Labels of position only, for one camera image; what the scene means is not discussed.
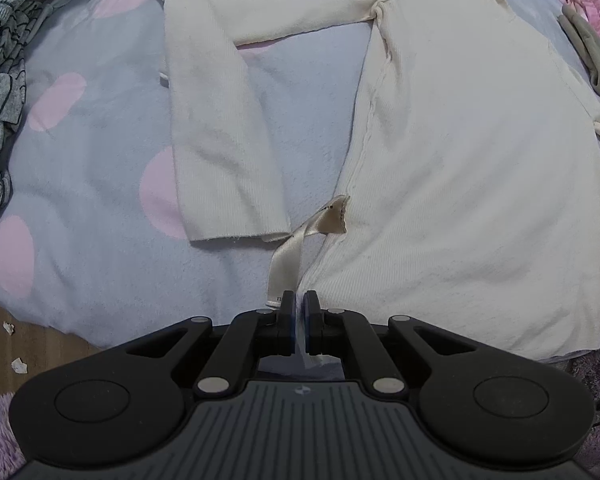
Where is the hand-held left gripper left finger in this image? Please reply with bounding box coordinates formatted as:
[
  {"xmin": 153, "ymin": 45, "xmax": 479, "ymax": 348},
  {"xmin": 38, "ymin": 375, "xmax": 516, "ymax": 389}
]
[{"xmin": 125, "ymin": 292, "xmax": 297, "ymax": 395}]

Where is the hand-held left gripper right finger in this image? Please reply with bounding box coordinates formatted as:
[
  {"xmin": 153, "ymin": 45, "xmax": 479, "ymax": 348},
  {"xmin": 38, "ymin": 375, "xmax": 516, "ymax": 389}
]
[{"xmin": 303, "ymin": 290, "xmax": 481, "ymax": 397}]

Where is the cream knit sweater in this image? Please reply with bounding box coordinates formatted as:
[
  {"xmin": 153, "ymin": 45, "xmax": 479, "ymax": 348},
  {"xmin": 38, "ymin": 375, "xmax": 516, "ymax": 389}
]
[{"xmin": 160, "ymin": 0, "xmax": 600, "ymax": 363}]

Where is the beige cloth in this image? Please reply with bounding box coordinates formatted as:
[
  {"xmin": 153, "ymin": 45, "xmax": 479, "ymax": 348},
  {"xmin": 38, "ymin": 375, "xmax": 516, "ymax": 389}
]
[{"xmin": 556, "ymin": 2, "xmax": 600, "ymax": 113}]

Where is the grey striped garment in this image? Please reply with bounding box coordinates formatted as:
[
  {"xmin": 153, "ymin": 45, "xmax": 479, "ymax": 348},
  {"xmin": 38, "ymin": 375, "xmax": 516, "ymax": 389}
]
[{"xmin": 0, "ymin": 0, "xmax": 57, "ymax": 257}]

